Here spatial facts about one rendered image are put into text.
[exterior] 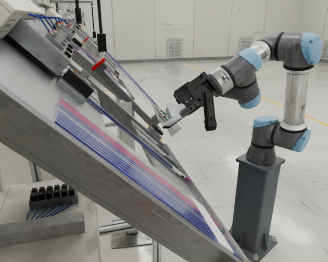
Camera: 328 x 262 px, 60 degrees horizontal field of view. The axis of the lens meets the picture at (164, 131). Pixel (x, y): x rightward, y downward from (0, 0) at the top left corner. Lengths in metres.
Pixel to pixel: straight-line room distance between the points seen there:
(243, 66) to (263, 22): 9.33
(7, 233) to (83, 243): 0.22
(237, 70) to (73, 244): 0.70
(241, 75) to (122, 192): 0.53
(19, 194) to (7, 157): 0.90
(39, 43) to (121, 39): 7.88
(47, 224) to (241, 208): 1.07
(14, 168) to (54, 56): 1.47
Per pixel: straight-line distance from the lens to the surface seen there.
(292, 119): 1.37
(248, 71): 0.88
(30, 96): 0.52
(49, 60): 0.73
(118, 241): 1.82
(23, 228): 0.97
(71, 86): 0.73
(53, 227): 0.95
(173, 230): 0.56
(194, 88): 0.85
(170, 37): 8.89
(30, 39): 0.73
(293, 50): 1.24
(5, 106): 0.43
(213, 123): 0.83
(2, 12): 0.61
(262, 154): 1.50
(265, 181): 1.53
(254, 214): 1.65
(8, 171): 2.15
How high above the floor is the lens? 1.24
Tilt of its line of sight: 22 degrees down
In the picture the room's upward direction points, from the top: straight up
